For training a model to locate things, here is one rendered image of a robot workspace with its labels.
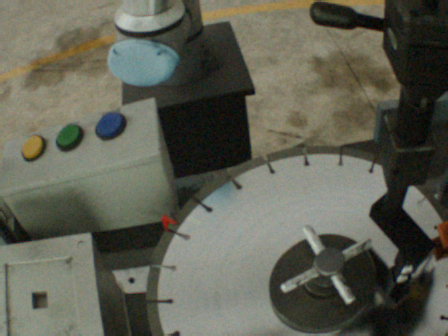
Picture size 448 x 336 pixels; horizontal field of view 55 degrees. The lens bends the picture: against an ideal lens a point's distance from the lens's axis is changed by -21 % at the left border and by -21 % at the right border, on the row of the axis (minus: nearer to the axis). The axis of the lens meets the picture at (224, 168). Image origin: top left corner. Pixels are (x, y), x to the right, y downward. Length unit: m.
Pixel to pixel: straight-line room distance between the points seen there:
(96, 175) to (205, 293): 0.27
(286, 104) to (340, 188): 1.43
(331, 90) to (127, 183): 1.43
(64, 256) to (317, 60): 1.74
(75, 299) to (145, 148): 0.24
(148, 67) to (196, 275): 0.38
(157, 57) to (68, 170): 0.22
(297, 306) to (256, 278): 0.06
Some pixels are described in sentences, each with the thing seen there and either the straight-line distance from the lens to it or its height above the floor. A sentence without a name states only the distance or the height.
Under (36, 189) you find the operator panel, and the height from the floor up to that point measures 0.88.
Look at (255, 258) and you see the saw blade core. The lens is 0.51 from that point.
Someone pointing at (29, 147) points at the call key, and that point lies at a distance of 0.76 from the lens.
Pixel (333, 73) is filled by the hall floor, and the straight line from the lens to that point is 2.13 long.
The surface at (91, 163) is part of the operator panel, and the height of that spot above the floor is 0.90.
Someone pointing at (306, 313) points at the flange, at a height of 0.96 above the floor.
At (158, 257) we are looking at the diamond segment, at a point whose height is 0.95.
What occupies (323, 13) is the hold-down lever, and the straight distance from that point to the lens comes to 0.33.
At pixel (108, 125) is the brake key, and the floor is 0.91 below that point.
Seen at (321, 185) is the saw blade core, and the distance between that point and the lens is 0.56.
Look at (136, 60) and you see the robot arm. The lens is 0.78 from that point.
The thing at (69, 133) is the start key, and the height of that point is 0.91.
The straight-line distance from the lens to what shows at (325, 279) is 0.45.
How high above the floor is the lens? 1.40
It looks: 51 degrees down
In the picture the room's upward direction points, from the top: 9 degrees counter-clockwise
